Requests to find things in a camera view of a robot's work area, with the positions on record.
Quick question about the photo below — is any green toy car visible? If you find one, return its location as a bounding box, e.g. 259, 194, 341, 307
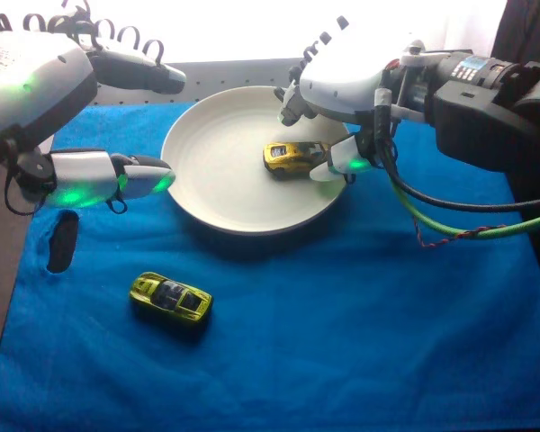
128, 270, 214, 324

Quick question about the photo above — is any red twisted wire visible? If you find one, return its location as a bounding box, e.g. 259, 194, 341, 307
412, 215, 509, 249

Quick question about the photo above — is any white round plate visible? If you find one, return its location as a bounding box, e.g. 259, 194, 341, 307
160, 85, 353, 237

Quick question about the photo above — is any blue cloth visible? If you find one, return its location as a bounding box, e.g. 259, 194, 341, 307
0, 101, 540, 432

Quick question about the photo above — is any perforated metal board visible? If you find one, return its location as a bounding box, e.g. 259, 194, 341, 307
89, 57, 307, 107

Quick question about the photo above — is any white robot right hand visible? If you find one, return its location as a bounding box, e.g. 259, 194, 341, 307
273, 16, 402, 184

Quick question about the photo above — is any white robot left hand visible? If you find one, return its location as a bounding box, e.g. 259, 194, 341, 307
0, 0, 188, 216

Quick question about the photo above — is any yellow toy car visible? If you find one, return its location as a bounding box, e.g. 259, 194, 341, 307
262, 139, 332, 180

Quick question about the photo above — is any black braided cable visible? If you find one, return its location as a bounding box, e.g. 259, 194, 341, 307
373, 107, 540, 212

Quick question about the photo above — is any green braided cable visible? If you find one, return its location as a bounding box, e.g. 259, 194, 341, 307
388, 173, 540, 241

